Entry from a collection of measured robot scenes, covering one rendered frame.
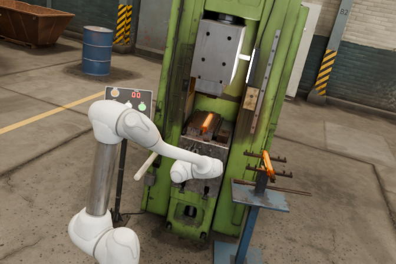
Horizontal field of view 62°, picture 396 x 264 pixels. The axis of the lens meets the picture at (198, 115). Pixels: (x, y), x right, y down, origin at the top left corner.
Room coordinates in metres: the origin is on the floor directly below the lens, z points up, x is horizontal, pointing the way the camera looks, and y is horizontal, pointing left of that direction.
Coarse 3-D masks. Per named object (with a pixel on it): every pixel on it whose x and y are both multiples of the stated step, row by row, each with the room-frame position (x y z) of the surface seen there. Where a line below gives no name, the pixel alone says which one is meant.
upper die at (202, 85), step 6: (198, 78) 2.33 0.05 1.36; (198, 84) 2.33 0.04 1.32; (204, 84) 2.33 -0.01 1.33; (210, 84) 2.32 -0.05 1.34; (216, 84) 2.31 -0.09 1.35; (222, 84) 2.31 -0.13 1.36; (198, 90) 2.33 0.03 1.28; (204, 90) 2.32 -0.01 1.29; (210, 90) 2.32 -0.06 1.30; (216, 90) 2.31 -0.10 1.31; (222, 90) 2.35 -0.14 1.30
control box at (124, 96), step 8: (112, 88) 2.26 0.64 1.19; (120, 88) 2.28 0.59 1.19; (128, 88) 2.30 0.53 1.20; (104, 96) 2.22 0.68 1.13; (112, 96) 2.24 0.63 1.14; (120, 96) 2.26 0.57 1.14; (128, 96) 2.28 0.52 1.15; (136, 96) 2.29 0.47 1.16; (144, 96) 2.31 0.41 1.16; (152, 96) 2.34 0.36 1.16; (136, 104) 2.27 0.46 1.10; (144, 104) 2.28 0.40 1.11; (144, 112) 2.26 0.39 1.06
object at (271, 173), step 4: (264, 152) 2.21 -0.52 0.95; (264, 156) 2.16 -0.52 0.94; (268, 156) 2.15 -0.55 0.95; (268, 160) 2.08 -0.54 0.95; (268, 164) 2.02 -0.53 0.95; (268, 168) 1.97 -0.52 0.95; (268, 172) 1.92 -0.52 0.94; (272, 172) 1.92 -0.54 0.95; (272, 176) 1.86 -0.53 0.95; (272, 180) 1.84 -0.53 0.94
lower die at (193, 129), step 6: (198, 114) 2.63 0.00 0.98; (204, 114) 2.64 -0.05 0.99; (216, 114) 2.69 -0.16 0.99; (192, 120) 2.48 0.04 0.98; (198, 120) 2.47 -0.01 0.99; (204, 120) 2.48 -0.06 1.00; (210, 120) 2.50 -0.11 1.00; (216, 120) 2.55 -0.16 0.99; (192, 126) 2.35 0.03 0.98; (198, 126) 2.35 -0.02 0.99; (210, 126) 2.40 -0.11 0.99; (186, 132) 2.34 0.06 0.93; (192, 132) 2.33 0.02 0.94; (198, 132) 2.32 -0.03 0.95; (204, 132) 2.31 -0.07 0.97; (210, 132) 2.31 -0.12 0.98; (210, 138) 2.31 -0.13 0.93
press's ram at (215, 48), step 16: (208, 32) 2.33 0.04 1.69; (224, 32) 2.32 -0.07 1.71; (240, 32) 2.30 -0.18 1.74; (208, 48) 2.33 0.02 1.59; (224, 48) 2.31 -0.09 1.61; (240, 48) 2.57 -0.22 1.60; (192, 64) 2.34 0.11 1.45; (208, 64) 2.33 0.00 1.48; (224, 64) 2.31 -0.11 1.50; (208, 80) 2.32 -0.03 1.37; (224, 80) 2.31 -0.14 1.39
